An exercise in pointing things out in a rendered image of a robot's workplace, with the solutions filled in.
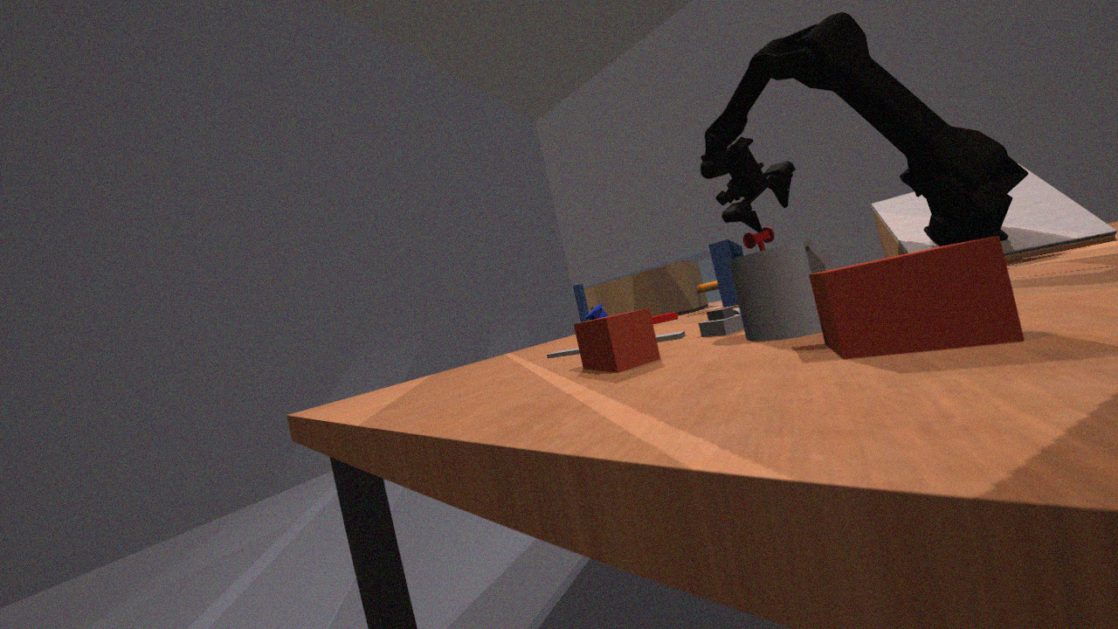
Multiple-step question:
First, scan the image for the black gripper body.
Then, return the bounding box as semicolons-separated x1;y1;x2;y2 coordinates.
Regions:
722;161;795;223

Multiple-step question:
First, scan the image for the grey flat bar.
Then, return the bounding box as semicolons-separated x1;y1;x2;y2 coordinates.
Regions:
547;331;685;358

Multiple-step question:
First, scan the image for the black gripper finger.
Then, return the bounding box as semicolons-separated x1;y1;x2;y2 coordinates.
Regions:
768;173;793;208
741;211;762;232

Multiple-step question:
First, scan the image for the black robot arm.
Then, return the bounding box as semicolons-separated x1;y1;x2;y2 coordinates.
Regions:
700;12;1029;246

